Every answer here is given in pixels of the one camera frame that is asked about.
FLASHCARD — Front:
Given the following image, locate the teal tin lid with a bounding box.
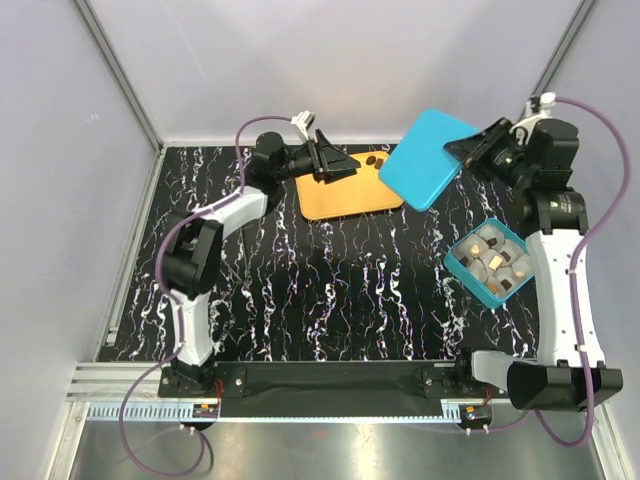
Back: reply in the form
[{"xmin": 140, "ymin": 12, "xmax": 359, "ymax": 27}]
[{"xmin": 379, "ymin": 109, "xmax": 479, "ymax": 212}]

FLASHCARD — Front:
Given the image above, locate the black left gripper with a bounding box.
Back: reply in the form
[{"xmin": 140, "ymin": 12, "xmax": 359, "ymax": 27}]
[{"xmin": 275, "ymin": 130, "xmax": 361, "ymax": 185}]

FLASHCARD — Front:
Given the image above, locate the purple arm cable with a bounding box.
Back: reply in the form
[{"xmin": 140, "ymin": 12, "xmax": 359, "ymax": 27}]
[
  {"xmin": 119, "ymin": 115, "xmax": 301, "ymax": 474},
  {"xmin": 464, "ymin": 97, "xmax": 630, "ymax": 446}
]

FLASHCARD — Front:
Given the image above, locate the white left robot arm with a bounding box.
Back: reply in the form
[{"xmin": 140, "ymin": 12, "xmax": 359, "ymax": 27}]
[{"xmin": 156, "ymin": 130, "xmax": 360, "ymax": 396}]

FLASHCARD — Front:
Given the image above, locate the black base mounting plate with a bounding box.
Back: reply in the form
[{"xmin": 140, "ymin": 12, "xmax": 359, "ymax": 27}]
[{"xmin": 158, "ymin": 360, "xmax": 486, "ymax": 420}]

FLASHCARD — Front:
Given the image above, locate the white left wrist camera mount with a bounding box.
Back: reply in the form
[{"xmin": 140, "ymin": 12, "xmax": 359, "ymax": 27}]
[{"xmin": 290, "ymin": 110, "xmax": 316, "ymax": 143}]

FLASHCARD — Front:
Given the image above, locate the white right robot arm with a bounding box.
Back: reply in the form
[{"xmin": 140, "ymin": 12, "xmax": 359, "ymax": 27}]
[{"xmin": 444, "ymin": 118, "xmax": 623, "ymax": 412}]

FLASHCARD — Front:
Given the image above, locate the aluminium cable duct rail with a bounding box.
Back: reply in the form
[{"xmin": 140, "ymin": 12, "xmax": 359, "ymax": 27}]
[{"xmin": 87, "ymin": 402, "xmax": 220, "ymax": 423}]

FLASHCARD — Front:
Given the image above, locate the teal tin box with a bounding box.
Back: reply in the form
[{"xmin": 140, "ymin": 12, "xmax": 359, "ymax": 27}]
[{"xmin": 443, "ymin": 217, "xmax": 534, "ymax": 309}]

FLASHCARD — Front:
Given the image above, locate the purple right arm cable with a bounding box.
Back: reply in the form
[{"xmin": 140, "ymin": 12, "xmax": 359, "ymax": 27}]
[{"xmin": 464, "ymin": 97, "xmax": 630, "ymax": 446}]

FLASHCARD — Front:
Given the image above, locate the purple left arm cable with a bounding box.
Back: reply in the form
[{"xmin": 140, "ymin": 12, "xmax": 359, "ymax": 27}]
[{"xmin": 119, "ymin": 115, "xmax": 301, "ymax": 474}]

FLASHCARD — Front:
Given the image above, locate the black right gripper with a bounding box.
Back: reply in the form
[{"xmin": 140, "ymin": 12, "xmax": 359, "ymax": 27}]
[{"xmin": 443, "ymin": 117, "xmax": 535, "ymax": 191}]

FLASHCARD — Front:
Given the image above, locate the orange plastic tray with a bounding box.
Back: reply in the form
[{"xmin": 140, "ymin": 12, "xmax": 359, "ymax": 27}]
[{"xmin": 295, "ymin": 151, "xmax": 403, "ymax": 221}]

